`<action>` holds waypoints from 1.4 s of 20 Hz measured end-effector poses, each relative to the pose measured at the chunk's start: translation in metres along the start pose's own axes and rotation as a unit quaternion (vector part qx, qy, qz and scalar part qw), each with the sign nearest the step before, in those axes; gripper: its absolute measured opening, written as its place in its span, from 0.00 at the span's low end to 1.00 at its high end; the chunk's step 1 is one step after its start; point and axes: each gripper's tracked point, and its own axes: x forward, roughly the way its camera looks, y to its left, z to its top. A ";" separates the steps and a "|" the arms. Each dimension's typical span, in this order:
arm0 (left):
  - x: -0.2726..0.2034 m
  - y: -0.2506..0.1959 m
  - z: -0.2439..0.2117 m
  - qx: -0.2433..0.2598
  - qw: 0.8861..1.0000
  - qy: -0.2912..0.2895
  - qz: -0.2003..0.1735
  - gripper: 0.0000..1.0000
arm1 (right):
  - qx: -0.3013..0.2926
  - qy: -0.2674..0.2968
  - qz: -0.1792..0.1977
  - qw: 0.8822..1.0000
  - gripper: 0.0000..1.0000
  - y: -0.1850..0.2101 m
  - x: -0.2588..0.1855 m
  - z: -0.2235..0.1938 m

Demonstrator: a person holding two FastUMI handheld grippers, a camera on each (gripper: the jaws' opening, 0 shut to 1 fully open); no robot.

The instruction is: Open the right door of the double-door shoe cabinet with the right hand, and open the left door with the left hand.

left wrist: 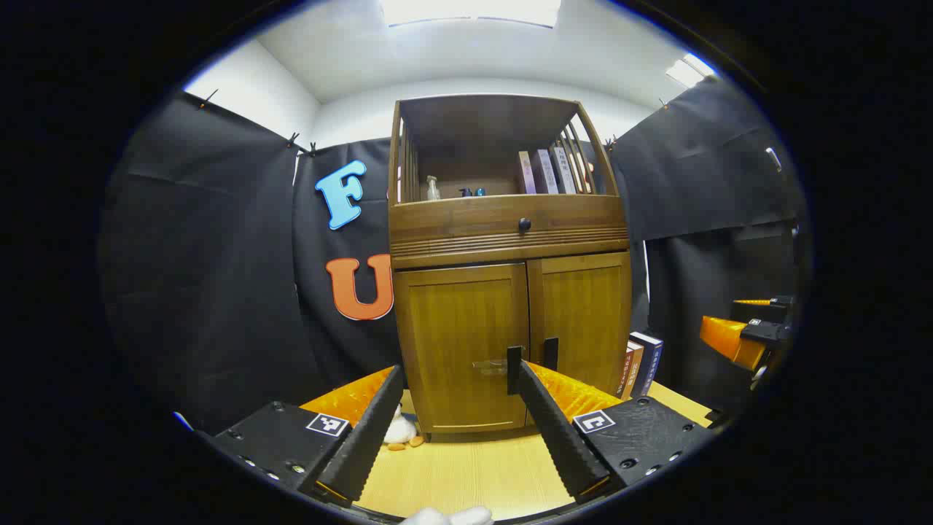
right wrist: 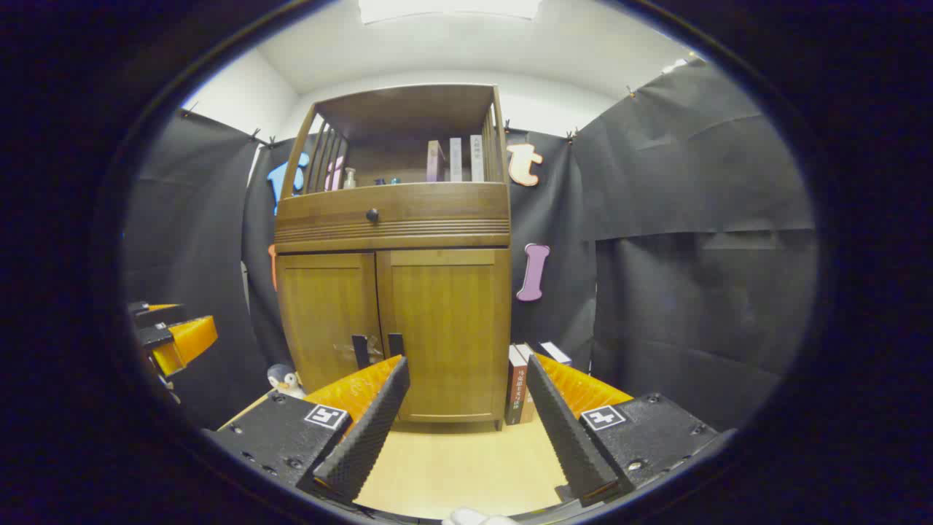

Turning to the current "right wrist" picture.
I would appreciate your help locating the wooden cabinet drawer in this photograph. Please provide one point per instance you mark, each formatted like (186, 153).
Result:
(437, 208)

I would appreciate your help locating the tan brown book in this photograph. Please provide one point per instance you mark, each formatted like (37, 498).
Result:
(528, 357)

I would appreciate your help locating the wooden shoe cabinet door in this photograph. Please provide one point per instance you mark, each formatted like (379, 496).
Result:
(452, 321)
(321, 313)

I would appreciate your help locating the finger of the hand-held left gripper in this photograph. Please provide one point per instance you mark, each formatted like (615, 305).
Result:
(186, 341)
(157, 316)

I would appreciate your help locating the black backdrop cloth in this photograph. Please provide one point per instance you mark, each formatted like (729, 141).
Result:
(692, 292)

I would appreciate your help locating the dark red book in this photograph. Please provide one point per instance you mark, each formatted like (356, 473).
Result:
(516, 390)

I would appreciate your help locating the clear tape strips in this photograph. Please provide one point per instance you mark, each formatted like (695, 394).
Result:
(344, 352)

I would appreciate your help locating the wooden double-door shoe cabinet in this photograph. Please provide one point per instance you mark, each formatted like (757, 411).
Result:
(393, 219)

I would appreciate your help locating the small clear bottle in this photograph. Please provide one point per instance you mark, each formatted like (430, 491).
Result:
(350, 179)

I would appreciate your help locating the penguin plush toy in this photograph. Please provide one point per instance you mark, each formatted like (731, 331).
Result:
(286, 380)

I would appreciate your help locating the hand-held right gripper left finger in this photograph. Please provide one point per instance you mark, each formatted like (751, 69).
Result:
(368, 437)

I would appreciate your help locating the ceiling light panel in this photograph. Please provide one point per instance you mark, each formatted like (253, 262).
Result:
(448, 9)

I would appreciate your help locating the white book with dark lettering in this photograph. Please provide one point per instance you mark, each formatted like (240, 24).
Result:
(477, 159)

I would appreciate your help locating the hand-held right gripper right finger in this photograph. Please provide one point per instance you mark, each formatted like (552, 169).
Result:
(565, 437)

